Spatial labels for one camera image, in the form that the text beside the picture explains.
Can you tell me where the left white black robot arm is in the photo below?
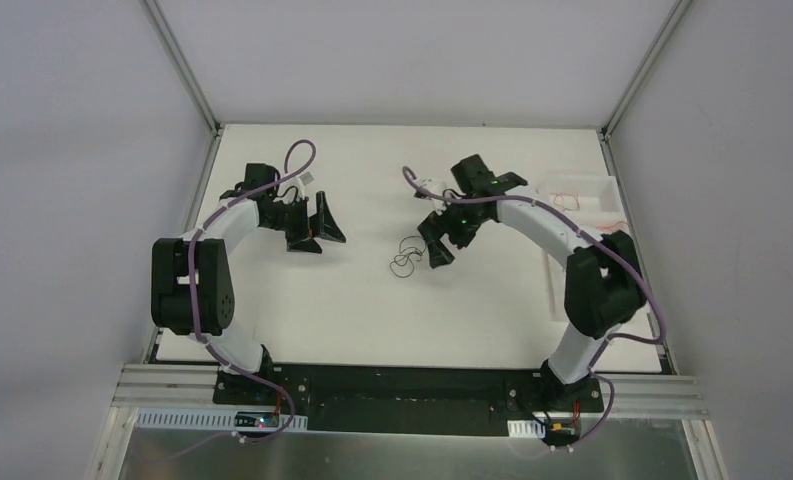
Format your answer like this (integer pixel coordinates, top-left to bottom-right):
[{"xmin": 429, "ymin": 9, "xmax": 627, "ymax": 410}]
[{"xmin": 150, "ymin": 163, "xmax": 346, "ymax": 405}]

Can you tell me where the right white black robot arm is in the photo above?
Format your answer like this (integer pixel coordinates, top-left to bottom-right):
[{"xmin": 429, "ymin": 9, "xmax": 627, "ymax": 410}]
[{"xmin": 402, "ymin": 155, "xmax": 647, "ymax": 410}]

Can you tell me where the white foam compartment tray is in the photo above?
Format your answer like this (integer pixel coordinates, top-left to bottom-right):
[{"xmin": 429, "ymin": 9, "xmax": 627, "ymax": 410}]
[{"xmin": 537, "ymin": 174, "xmax": 631, "ymax": 322}]

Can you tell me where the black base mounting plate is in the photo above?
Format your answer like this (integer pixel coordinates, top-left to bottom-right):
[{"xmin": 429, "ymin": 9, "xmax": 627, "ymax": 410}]
[{"xmin": 212, "ymin": 363, "xmax": 604, "ymax": 437}]

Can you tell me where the left green controller board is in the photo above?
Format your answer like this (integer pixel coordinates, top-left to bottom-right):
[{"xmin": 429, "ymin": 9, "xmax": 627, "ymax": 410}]
[{"xmin": 234, "ymin": 411, "xmax": 281, "ymax": 430}]

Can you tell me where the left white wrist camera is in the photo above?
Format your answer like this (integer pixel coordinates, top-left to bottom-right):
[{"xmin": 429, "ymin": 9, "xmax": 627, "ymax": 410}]
[{"xmin": 281, "ymin": 172, "xmax": 314, "ymax": 203}]

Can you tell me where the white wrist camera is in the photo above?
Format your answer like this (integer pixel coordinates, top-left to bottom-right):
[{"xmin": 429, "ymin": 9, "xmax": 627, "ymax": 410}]
[
  {"xmin": 281, "ymin": 172, "xmax": 314, "ymax": 203},
  {"xmin": 414, "ymin": 178, "xmax": 447, "ymax": 214}
]

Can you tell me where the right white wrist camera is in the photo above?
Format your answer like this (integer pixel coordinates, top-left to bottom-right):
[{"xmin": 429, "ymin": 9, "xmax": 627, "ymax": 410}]
[{"xmin": 414, "ymin": 178, "xmax": 447, "ymax": 214}]

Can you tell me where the right white slotted cable duct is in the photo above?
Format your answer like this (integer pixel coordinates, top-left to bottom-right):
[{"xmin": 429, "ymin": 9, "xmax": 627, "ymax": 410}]
[{"xmin": 507, "ymin": 419, "xmax": 546, "ymax": 439}]

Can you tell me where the white slotted cable duct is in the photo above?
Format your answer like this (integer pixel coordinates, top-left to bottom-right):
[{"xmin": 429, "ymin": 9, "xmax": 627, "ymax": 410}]
[
  {"xmin": 135, "ymin": 408, "xmax": 308, "ymax": 433},
  {"xmin": 507, "ymin": 419, "xmax": 546, "ymax": 439}
]

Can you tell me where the left white slotted cable duct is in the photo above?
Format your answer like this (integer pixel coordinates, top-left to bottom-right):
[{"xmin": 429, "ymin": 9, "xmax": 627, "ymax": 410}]
[{"xmin": 135, "ymin": 408, "xmax": 308, "ymax": 433}]

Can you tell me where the left aluminium corner post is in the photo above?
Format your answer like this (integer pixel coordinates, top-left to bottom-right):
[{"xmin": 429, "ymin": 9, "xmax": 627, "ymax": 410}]
[{"xmin": 140, "ymin": 0, "xmax": 221, "ymax": 137}]

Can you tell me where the aluminium corner post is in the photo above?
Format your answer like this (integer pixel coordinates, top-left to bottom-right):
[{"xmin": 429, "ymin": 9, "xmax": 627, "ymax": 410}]
[
  {"xmin": 601, "ymin": 0, "xmax": 694, "ymax": 141},
  {"xmin": 140, "ymin": 0, "xmax": 221, "ymax": 137}
]

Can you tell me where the aluminium front frame rail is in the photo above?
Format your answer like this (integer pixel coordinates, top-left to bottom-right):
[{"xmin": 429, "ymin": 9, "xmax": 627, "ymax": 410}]
[{"xmin": 111, "ymin": 364, "xmax": 710, "ymax": 420}]

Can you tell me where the right aluminium corner post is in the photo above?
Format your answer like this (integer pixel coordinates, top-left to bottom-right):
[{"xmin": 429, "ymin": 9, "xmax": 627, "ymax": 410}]
[{"xmin": 601, "ymin": 0, "xmax": 694, "ymax": 141}]

